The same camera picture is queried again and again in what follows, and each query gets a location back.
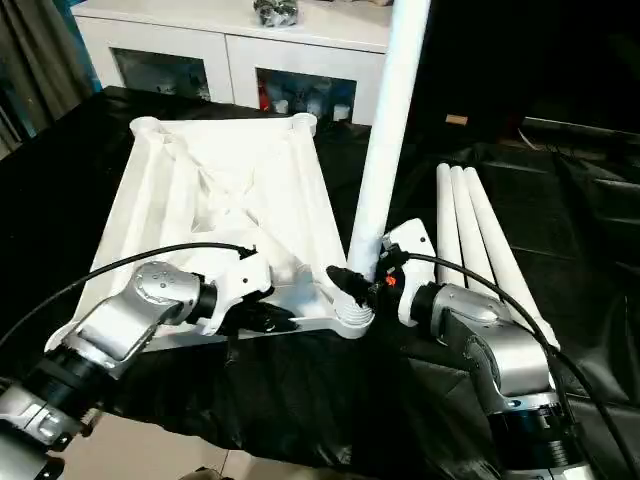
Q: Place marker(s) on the white plastic table leg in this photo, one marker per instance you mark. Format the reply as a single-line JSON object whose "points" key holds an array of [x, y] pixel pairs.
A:
{"points": [[447, 225], [505, 250], [472, 230], [395, 100]]}

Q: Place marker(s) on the small tan label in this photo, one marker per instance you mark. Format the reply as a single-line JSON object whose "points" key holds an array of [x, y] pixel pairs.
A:
{"points": [[456, 119]]}

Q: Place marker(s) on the white plastic table top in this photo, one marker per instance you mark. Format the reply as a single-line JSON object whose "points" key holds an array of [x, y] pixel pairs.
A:
{"points": [[210, 200]]}

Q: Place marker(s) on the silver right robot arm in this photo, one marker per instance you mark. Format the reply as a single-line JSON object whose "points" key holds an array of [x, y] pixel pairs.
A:
{"points": [[500, 350]]}

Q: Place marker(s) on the black table mat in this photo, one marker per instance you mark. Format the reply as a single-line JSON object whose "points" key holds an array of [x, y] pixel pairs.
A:
{"points": [[300, 400]]}

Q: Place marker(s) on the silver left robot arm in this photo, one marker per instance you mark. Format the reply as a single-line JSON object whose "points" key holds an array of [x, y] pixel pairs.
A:
{"points": [[135, 315]]}

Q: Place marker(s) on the grey curtain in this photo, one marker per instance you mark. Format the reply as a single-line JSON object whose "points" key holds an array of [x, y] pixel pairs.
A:
{"points": [[35, 75]]}

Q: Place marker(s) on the white glass-door cabinet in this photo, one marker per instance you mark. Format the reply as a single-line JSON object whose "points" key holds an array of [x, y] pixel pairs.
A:
{"points": [[200, 50]]}

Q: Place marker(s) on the bag of black parts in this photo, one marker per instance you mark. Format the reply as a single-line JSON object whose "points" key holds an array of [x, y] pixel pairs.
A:
{"points": [[276, 12]]}

